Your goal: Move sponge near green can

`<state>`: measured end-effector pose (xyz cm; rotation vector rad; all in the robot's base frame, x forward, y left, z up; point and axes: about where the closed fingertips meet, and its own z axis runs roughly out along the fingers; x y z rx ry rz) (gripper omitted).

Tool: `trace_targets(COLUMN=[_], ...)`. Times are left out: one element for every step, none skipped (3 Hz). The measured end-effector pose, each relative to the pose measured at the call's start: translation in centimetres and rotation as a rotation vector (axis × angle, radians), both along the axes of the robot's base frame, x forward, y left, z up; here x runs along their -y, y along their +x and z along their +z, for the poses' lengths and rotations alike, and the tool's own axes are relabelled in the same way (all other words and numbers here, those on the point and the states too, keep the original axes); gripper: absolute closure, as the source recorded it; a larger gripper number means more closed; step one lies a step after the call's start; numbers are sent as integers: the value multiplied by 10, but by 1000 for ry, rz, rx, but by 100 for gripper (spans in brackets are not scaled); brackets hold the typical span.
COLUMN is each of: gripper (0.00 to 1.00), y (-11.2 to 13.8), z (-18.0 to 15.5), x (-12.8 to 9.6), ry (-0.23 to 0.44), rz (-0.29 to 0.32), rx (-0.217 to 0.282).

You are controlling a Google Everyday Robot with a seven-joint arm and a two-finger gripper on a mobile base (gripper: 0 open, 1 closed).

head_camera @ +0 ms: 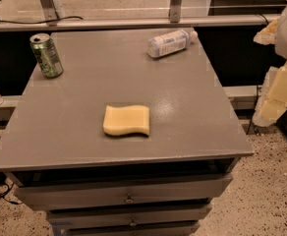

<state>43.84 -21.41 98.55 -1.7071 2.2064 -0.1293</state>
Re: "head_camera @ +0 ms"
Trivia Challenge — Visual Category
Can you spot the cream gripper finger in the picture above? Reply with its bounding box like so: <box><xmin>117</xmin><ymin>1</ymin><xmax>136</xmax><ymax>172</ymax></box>
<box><xmin>253</xmin><ymin>62</ymin><xmax>287</xmax><ymax>127</ymax></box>
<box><xmin>254</xmin><ymin>19</ymin><xmax>278</xmax><ymax>45</ymax></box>

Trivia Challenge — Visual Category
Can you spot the yellow sponge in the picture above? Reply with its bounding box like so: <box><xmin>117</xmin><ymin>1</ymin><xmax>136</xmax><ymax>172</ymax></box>
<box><xmin>103</xmin><ymin>105</ymin><xmax>149</xmax><ymax>136</ymax></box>

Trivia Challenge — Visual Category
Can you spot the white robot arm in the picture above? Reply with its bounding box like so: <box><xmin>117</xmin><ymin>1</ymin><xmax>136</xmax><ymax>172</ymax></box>
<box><xmin>253</xmin><ymin>7</ymin><xmax>287</xmax><ymax>127</ymax></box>

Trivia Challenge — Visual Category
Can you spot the green soda can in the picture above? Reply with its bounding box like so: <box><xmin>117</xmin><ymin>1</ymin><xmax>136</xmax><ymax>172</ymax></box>
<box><xmin>29</xmin><ymin>33</ymin><xmax>63</xmax><ymax>79</ymax></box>

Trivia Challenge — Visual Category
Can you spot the clear plastic water bottle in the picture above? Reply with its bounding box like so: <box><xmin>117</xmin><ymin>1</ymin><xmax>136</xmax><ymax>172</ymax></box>
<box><xmin>147</xmin><ymin>29</ymin><xmax>198</xmax><ymax>58</ymax></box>

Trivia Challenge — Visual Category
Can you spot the top grey drawer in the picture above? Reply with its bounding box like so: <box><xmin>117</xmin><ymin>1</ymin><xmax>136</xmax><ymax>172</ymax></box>
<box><xmin>15</xmin><ymin>173</ymin><xmax>232</xmax><ymax>210</ymax></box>

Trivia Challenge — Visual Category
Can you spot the grey drawer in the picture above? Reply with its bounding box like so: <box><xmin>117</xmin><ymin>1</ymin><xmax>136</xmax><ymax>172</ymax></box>
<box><xmin>54</xmin><ymin>221</ymin><xmax>200</xmax><ymax>236</ymax></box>
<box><xmin>15</xmin><ymin>173</ymin><xmax>232</xmax><ymax>210</ymax></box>
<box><xmin>48</xmin><ymin>203</ymin><xmax>211</xmax><ymax>229</ymax></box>

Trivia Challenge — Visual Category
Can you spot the middle grey drawer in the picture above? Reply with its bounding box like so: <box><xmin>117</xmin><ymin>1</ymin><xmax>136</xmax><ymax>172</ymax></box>
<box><xmin>48</xmin><ymin>203</ymin><xmax>211</xmax><ymax>229</ymax></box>

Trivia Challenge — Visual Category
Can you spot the bottom grey drawer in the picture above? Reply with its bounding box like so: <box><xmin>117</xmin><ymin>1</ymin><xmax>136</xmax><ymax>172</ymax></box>
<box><xmin>54</xmin><ymin>221</ymin><xmax>200</xmax><ymax>236</ymax></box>

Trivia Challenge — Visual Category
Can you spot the metal frame rail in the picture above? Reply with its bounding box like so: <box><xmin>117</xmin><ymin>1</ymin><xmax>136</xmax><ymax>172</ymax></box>
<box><xmin>0</xmin><ymin>14</ymin><xmax>279</xmax><ymax>32</ymax></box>

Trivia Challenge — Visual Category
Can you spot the black cable on rail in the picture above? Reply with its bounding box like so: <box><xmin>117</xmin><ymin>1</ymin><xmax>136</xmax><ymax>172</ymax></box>
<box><xmin>0</xmin><ymin>15</ymin><xmax>85</xmax><ymax>26</ymax></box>

